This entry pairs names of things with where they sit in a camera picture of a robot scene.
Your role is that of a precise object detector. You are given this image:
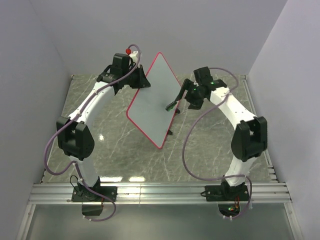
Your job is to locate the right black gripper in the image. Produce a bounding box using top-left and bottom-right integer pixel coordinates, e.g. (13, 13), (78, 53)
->
(175, 78), (205, 111)

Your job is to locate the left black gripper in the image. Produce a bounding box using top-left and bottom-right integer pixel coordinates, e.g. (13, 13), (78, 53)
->
(124, 67), (152, 91)

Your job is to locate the red framed whiteboard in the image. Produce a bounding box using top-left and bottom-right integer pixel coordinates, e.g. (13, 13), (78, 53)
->
(126, 52), (181, 149)

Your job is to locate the green whiteboard eraser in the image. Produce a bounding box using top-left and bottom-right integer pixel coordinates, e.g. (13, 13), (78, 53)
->
(165, 101), (178, 112)

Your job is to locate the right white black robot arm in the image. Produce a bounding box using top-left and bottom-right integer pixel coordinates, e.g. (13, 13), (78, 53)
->
(166, 66), (268, 201)

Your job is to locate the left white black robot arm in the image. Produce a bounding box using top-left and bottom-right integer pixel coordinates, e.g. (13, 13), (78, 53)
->
(56, 49), (151, 202)

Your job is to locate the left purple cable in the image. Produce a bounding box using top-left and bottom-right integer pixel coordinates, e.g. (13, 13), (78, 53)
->
(44, 44), (143, 223)

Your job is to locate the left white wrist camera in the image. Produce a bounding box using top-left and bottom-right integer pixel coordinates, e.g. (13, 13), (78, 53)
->
(125, 48), (140, 65)

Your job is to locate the right side aluminium rail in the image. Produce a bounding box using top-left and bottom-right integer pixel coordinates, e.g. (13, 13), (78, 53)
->
(241, 75), (279, 183)

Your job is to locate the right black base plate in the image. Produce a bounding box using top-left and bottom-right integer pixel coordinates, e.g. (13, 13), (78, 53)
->
(200, 184), (250, 202)

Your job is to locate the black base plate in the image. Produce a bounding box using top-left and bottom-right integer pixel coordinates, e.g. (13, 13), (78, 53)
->
(71, 184), (118, 202)
(200, 184), (250, 202)

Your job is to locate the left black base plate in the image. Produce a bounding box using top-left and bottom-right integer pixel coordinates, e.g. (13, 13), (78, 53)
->
(71, 184), (118, 202)

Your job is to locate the aluminium mounting rail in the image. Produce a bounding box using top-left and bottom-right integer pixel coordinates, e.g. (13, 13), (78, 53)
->
(28, 182), (292, 205)

